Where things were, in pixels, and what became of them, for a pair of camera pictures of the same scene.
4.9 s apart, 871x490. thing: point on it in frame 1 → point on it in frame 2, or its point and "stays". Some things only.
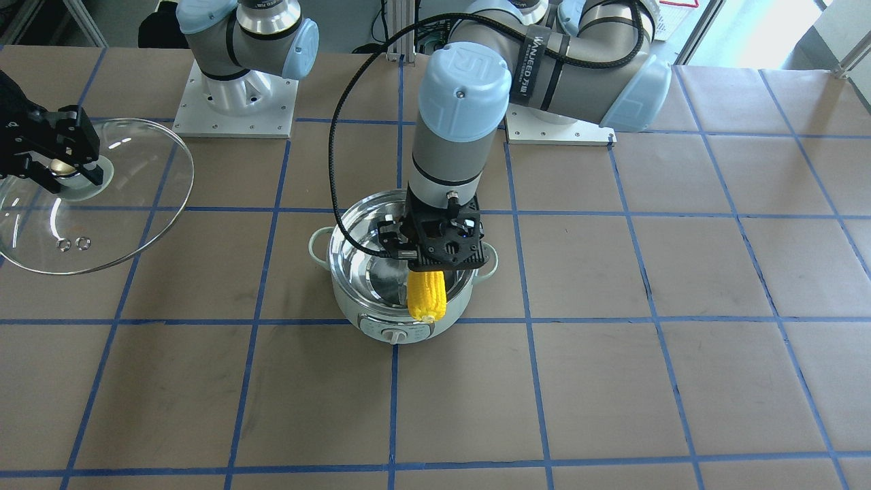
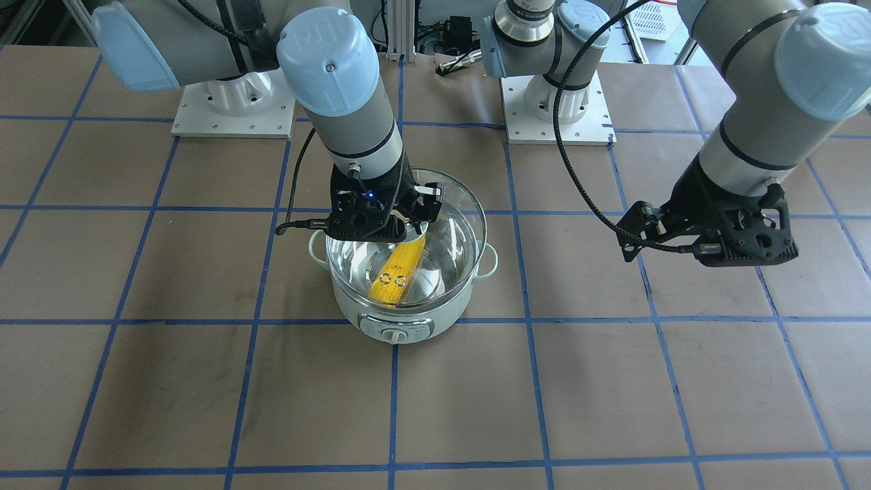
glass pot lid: [147, 187] → [421, 269]
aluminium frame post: [400, 15] stays
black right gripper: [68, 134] → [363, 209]
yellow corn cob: [426, 295] → [394, 278]
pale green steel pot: [374, 289] stays
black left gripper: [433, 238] → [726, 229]
